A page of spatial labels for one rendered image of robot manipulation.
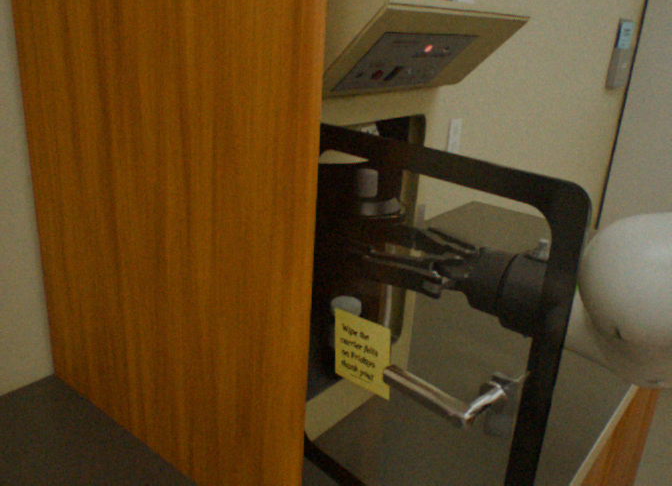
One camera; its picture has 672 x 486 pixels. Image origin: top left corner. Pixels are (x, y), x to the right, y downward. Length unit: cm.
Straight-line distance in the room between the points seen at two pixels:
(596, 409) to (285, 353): 60
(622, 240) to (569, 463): 47
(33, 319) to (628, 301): 83
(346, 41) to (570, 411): 68
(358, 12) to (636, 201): 324
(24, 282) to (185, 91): 49
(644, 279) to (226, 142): 37
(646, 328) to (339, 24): 36
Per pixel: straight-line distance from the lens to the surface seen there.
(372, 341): 60
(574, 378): 112
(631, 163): 370
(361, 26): 56
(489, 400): 52
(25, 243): 99
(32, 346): 106
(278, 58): 52
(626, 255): 51
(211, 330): 67
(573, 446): 96
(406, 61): 68
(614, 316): 52
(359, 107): 73
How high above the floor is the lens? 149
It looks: 20 degrees down
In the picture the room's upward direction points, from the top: 4 degrees clockwise
